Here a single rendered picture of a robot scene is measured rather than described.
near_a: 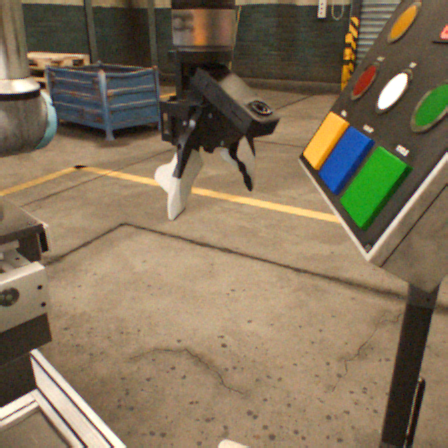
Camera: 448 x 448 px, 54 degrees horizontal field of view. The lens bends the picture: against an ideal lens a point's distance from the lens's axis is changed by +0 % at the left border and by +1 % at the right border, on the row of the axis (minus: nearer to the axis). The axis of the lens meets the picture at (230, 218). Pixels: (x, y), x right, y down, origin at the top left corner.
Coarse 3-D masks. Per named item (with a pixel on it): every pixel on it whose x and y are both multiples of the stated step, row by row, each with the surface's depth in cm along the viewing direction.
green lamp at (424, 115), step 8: (440, 88) 43; (432, 96) 43; (440, 96) 42; (424, 104) 44; (432, 104) 42; (440, 104) 41; (416, 112) 45; (424, 112) 43; (432, 112) 42; (440, 112) 41; (416, 120) 44; (424, 120) 43; (432, 120) 42
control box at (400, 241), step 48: (432, 0) 54; (384, 48) 60; (432, 48) 48; (336, 144) 60; (384, 144) 48; (432, 144) 40; (432, 192) 39; (384, 240) 41; (432, 240) 41; (432, 288) 43
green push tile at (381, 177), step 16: (368, 160) 48; (384, 160) 45; (400, 160) 43; (368, 176) 47; (384, 176) 44; (400, 176) 41; (352, 192) 48; (368, 192) 45; (384, 192) 42; (352, 208) 47; (368, 208) 44; (368, 224) 43
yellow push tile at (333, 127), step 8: (328, 120) 65; (336, 120) 62; (320, 128) 66; (328, 128) 63; (336, 128) 61; (344, 128) 60; (320, 136) 65; (328, 136) 62; (336, 136) 60; (312, 144) 66; (320, 144) 63; (328, 144) 61; (304, 152) 68; (312, 152) 65; (320, 152) 62; (328, 152) 61; (312, 160) 63; (320, 160) 61
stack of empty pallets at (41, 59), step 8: (32, 56) 615; (40, 56) 622; (48, 56) 618; (56, 56) 637; (64, 56) 642; (72, 56) 636; (80, 56) 646; (88, 56) 654; (32, 64) 658; (40, 64) 599; (48, 64) 600; (56, 64) 682; (64, 64) 622; (72, 64) 632; (80, 64) 657; (40, 72) 656; (40, 80) 617; (40, 88) 625; (48, 96) 610
